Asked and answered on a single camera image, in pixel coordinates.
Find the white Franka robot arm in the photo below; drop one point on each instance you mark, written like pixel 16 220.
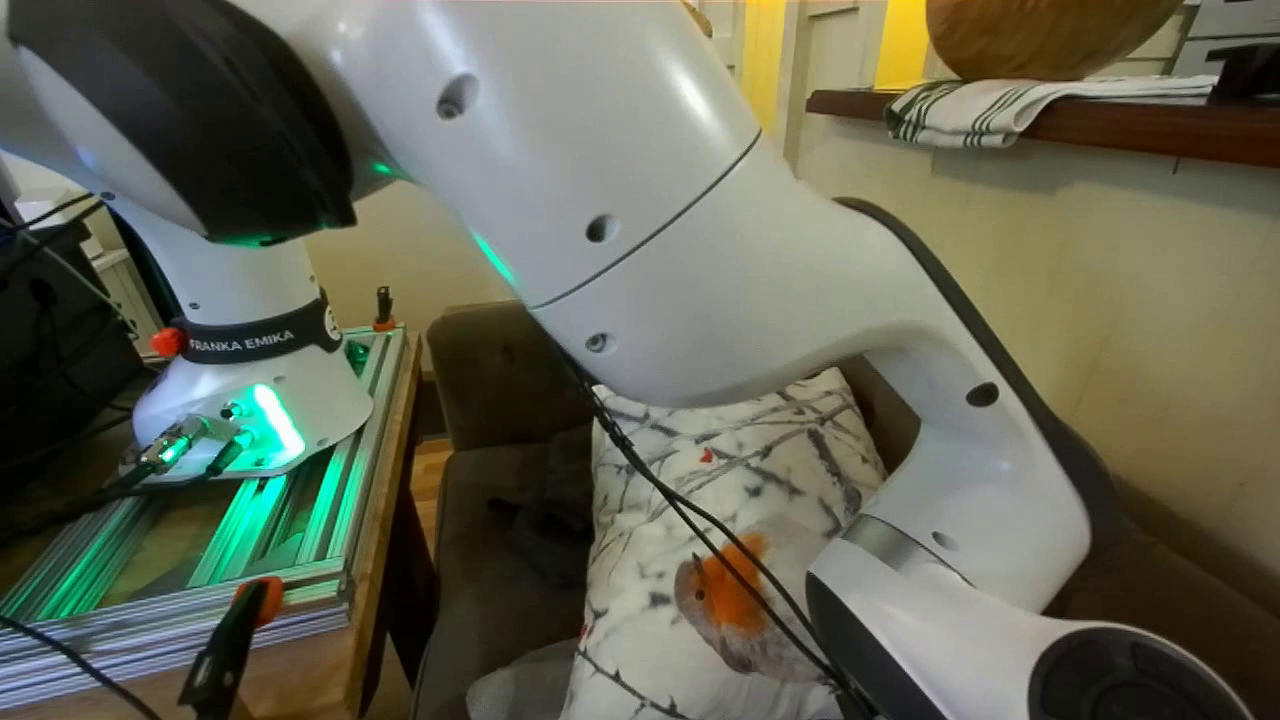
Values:
pixel 601 160

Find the white bird print cushion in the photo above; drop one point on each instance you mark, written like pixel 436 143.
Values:
pixel 746 452

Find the green striped white towel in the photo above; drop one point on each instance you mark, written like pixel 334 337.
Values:
pixel 972 115

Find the black orange bar clamp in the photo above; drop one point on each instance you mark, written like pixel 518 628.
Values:
pixel 224 646

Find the large wooden bowl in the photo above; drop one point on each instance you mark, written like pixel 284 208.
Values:
pixel 1041 41

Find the black equipment bag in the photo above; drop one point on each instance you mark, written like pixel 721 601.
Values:
pixel 52 345

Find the grey-brown tufted sofa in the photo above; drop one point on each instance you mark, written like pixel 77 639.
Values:
pixel 1201 587

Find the aluminium frame robot table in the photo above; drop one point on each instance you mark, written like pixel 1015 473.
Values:
pixel 172 532

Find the brown wooden wall shelf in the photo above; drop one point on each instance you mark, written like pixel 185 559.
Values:
pixel 1173 128

